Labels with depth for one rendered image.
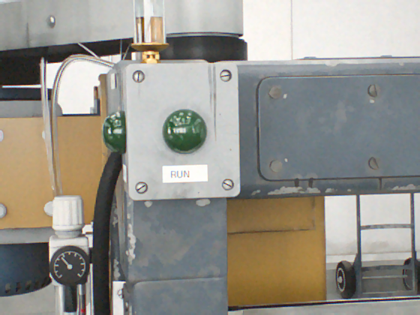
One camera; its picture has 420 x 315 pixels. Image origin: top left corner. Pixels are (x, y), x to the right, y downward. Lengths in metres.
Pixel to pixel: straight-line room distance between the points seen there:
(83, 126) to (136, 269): 0.39
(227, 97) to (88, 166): 0.44
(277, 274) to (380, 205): 5.28
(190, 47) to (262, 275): 0.31
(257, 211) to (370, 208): 5.32
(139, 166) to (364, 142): 0.18
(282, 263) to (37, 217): 0.28
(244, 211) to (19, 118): 0.28
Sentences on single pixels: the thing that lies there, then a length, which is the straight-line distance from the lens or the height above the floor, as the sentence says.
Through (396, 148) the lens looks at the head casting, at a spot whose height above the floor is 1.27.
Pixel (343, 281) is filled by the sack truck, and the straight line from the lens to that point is 5.98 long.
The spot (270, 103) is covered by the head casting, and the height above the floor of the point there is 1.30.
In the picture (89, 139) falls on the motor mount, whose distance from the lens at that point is 0.98.
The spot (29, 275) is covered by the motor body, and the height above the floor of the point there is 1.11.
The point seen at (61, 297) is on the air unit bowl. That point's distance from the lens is 0.83.
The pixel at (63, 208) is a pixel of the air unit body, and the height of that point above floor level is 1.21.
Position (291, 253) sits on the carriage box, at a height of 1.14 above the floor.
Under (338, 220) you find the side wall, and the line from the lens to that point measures 6.12.
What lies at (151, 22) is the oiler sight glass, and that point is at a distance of 0.64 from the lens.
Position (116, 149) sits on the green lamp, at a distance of 0.57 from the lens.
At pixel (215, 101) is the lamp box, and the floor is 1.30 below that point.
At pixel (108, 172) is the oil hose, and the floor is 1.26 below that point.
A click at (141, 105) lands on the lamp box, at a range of 0.56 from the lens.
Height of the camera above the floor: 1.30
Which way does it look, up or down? 3 degrees down
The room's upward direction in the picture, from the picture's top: 1 degrees counter-clockwise
